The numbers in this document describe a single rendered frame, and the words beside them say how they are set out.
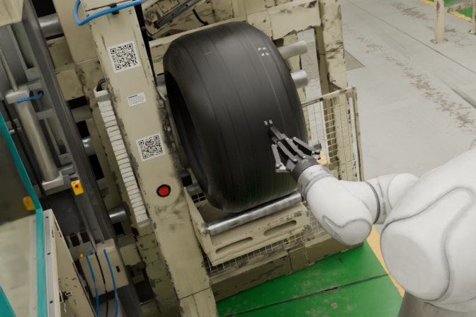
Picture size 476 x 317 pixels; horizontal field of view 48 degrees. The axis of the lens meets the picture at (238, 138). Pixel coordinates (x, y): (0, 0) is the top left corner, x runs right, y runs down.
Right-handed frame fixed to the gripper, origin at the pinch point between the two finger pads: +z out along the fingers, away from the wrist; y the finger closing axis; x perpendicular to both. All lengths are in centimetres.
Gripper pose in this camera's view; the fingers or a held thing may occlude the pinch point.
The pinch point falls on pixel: (277, 136)
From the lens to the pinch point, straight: 146.1
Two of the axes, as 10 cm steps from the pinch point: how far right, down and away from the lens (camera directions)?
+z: -3.6, -5.0, 7.9
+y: -9.2, 3.1, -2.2
